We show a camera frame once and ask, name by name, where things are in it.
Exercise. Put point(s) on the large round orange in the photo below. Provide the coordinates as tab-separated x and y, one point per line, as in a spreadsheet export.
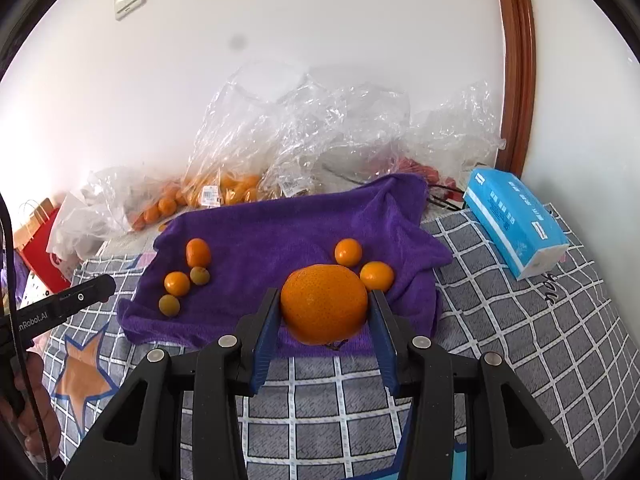
177	284

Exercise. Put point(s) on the crumpled clear bag right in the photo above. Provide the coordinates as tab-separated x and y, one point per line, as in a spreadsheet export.
332	140

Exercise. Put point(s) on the small mandarin upper right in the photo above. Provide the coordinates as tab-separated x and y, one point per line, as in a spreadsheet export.
348	252

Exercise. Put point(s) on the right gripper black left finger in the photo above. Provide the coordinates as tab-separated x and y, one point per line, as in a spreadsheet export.
138	435

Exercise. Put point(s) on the white plastic bag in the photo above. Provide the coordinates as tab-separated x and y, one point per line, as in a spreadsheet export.
80	227

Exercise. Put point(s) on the small mandarin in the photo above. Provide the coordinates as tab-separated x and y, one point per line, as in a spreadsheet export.
348	252
377	275

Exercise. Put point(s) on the big orange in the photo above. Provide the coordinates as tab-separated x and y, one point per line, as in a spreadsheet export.
323	304

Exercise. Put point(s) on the blue tissue pack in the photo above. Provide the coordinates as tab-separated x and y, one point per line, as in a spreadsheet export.
530	241

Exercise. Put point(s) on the purple towel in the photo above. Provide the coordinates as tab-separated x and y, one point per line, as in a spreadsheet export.
256	246

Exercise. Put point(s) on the red and white box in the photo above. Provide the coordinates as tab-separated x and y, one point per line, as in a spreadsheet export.
31	241

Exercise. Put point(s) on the small mandarin lower right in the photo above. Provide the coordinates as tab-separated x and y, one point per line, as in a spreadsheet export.
377	275

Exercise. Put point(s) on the oval orange mango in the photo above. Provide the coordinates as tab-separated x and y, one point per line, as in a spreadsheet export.
198	253

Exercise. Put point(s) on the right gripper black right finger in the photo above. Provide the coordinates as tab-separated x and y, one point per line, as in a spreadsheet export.
469	418

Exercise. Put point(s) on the clear bag with oranges left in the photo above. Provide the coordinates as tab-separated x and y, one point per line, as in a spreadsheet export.
118	197

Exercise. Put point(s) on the brown wooden door frame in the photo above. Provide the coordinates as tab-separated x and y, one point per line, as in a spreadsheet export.
519	92

